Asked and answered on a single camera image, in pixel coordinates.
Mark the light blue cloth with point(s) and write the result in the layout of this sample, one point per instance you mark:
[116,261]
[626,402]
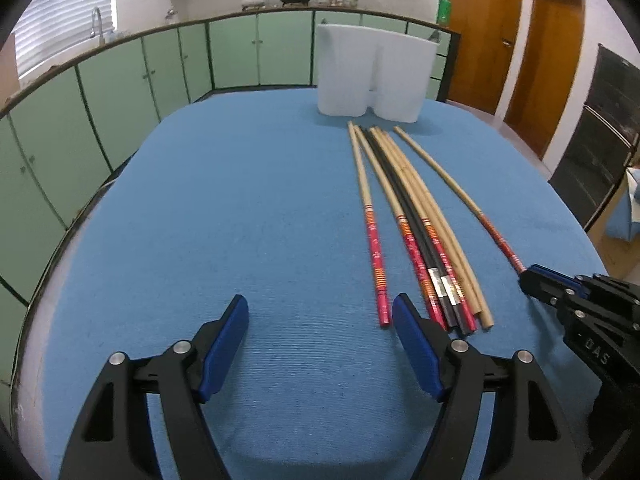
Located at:
[625,210]

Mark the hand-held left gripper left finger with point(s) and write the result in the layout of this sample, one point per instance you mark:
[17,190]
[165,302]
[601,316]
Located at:
[225,345]

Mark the white two-compartment utensil holder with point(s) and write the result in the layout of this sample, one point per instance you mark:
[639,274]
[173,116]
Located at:
[350,70]

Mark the blue table cloth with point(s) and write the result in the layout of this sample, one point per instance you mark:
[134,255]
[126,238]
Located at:
[250,210]

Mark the black chopstick with silver band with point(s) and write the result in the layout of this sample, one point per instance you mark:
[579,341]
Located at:
[434,280]
[448,290]

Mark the red patterned wooden chopstick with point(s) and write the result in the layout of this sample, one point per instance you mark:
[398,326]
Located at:
[407,237]
[372,230]
[434,240]
[500,242]

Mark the green base cabinet row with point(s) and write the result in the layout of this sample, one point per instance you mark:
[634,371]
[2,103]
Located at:
[125,75]

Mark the brown wooden door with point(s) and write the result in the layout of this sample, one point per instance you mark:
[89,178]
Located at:
[480,20]
[545,70]

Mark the metal sink faucet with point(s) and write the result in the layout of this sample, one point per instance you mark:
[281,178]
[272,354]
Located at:
[97,22]

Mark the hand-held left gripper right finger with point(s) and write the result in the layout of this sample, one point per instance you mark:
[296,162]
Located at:
[417,350]

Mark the green plastic bottle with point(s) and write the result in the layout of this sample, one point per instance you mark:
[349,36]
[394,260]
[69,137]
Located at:
[443,10]

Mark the white window blinds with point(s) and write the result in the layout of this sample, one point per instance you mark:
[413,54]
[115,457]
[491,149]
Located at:
[65,15]

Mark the brown wooden board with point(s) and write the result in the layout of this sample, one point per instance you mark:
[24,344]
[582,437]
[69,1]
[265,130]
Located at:
[7,77]

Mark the black appliance cabinet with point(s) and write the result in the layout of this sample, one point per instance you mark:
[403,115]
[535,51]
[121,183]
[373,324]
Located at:
[600,135]

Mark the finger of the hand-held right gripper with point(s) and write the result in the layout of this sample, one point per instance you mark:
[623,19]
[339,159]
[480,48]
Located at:
[545,290]
[560,276]

